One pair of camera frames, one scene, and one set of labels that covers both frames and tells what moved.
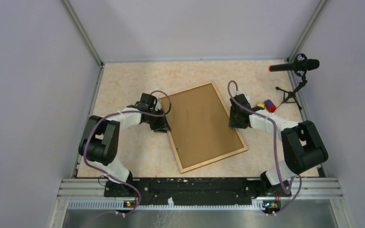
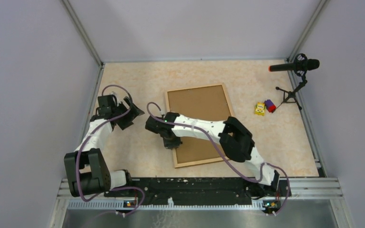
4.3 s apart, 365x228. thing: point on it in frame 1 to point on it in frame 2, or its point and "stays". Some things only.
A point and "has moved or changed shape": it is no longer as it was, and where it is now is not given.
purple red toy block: [270, 105] stays
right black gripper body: [234, 122] to [173, 142]
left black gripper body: [156, 123] to [123, 120]
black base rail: [196, 191] stays
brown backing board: [200, 127] has moved or changed shape
